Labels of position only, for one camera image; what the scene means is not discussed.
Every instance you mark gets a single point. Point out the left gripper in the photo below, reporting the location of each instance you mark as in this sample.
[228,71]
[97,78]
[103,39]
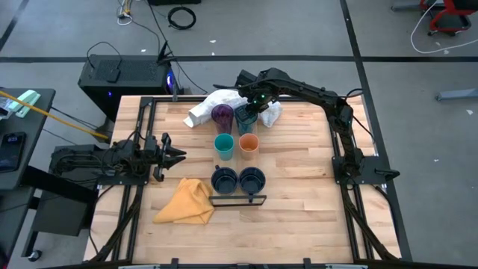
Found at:
[157,155]

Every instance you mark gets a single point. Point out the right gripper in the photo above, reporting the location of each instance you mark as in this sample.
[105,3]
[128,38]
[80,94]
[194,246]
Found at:
[261,98]

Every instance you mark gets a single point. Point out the teal faceted tumbler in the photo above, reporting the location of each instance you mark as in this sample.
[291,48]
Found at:
[246,127]

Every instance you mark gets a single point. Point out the purple plastic tumbler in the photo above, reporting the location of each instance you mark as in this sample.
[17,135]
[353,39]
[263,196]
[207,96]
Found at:
[222,117]

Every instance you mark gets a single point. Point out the orange plastic cup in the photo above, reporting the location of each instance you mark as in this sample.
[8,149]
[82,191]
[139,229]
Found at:
[249,145]

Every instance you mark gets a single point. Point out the green plastic cup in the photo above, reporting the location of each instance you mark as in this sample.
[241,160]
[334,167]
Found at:
[224,145]

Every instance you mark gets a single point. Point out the dark blue enamel mug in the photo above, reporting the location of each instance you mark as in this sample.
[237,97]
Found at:
[224,181]
[252,181]

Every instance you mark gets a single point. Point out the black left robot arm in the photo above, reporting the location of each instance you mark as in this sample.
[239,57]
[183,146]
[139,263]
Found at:
[101,160]

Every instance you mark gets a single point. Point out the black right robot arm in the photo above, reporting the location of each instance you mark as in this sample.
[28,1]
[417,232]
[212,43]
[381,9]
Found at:
[317,95]

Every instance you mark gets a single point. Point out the white cloth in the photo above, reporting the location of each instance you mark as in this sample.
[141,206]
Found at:
[209,108]

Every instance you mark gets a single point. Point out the yellow waffle cloth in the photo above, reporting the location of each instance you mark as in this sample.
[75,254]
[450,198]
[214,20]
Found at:
[188,205]

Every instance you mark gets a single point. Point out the black computer tower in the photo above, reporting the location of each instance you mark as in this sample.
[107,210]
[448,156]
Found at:
[130,78]

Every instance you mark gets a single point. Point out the small black box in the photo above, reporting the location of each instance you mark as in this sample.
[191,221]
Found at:
[113,75]

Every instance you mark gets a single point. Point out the black wifi antenna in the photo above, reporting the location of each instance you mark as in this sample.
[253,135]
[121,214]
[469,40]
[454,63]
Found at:
[164,54]

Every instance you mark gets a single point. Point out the black metal stand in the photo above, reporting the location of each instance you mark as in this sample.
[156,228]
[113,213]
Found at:
[59,213]

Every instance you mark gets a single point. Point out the black desk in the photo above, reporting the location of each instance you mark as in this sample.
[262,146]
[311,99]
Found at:
[33,123]

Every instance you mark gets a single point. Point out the mint green stapler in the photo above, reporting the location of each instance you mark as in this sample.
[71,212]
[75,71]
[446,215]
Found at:
[24,101]

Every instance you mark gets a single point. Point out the black smartphone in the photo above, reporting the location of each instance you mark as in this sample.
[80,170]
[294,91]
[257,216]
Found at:
[12,151]

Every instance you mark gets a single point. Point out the grey metal floor bar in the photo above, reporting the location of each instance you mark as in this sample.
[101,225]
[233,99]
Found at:
[457,94]

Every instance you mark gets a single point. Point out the red chair base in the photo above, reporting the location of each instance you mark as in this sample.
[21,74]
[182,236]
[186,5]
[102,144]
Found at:
[448,20]

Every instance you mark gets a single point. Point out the black aluminium rig frame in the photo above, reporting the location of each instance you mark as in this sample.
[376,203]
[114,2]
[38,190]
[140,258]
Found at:
[147,112]

